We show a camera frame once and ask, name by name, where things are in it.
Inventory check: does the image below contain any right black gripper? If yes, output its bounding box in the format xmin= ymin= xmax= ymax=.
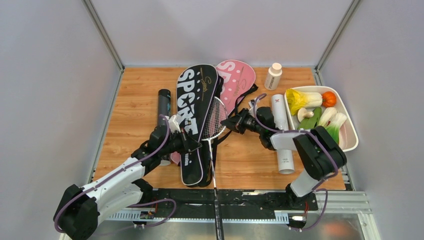
xmin=220 ymin=107 xmax=264 ymax=135

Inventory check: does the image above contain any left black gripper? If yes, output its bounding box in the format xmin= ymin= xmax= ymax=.
xmin=159 ymin=127 xmax=202 ymax=157

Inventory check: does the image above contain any pink racket cover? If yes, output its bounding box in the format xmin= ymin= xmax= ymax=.
xmin=170 ymin=59 xmax=259 ymax=167

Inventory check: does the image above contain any black shuttlecock tube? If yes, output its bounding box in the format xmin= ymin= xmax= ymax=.
xmin=157 ymin=88 xmax=171 ymax=166

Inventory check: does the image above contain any white shuttlecock tube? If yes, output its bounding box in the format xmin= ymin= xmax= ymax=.
xmin=271 ymin=94 xmax=295 ymax=175

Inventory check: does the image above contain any black racket cover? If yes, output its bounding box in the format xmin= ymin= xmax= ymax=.
xmin=176 ymin=64 xmax=220 ymax=188

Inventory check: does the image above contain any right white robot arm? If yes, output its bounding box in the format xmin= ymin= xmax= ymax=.
xmin=219 ymin=105 xmax=347 ymax=209

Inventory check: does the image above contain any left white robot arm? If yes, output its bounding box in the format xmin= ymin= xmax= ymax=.
xmin=53 ymin=114 xmax=203 ymax=240

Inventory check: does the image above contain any beige plastic bottle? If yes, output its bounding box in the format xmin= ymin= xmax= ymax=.
xmin=264 ymin=62 xmax=283 ymax=91

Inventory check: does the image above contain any yellow napa cabbage toy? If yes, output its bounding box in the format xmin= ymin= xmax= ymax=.
xmin=285 ymin=88 xmax=323 ymax=116

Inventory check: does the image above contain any mushroom toy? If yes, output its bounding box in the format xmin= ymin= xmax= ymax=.
xmin=297 ymin=108 xmax=314 ymax=123

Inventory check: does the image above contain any green leaf vegetable toy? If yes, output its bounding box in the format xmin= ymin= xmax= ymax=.
xmin=297 ymin=107 xmax=323 ymax=130

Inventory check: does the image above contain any orange tomato toy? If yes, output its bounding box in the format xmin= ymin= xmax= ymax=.
xmin=321 ymin=91 xmax=337 ymax=108

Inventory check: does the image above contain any bok choy toy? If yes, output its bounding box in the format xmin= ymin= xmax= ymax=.
xmin=324 ymin=112 xmax=348 ymax=144

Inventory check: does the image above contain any white plastic tray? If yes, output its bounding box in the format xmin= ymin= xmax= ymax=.
xmin=283 ymin=85 xmax=359 ymax=153

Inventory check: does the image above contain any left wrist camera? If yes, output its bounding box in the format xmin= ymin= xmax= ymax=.
xmin=168 ymin=114 xmax=182 ymax=133

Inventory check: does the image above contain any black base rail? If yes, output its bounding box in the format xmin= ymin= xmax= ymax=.
xmin=134 ymin=179 xmax=318 ymax=220

